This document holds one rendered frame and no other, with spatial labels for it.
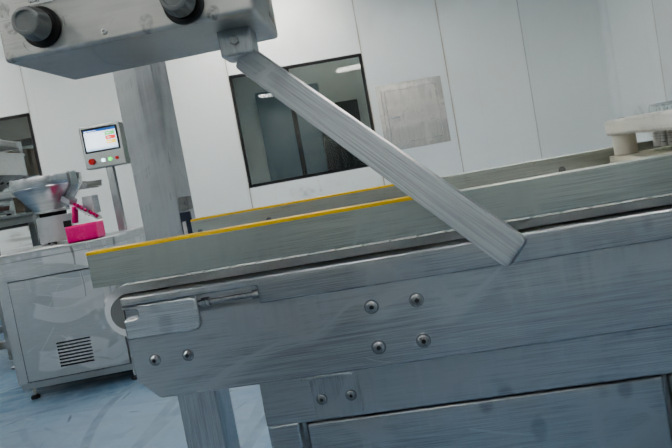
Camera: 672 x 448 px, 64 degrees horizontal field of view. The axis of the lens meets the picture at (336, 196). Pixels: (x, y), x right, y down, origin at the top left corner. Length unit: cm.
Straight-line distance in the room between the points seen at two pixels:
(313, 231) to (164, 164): 39
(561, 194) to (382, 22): 543
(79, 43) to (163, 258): 20
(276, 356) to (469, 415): 20
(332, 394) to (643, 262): 31
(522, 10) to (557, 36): 46
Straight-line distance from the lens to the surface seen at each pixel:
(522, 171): 76
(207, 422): 89
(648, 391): 62
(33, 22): 51
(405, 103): 572
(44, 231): 338
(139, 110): 84
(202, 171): 573
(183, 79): 584
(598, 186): 50
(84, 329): 313
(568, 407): 60
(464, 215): 38
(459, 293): 49
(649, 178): 52
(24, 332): 325
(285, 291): 49
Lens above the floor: 90
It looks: 3 degrees down
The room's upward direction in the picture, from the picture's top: 10 degrees counter-clockwise
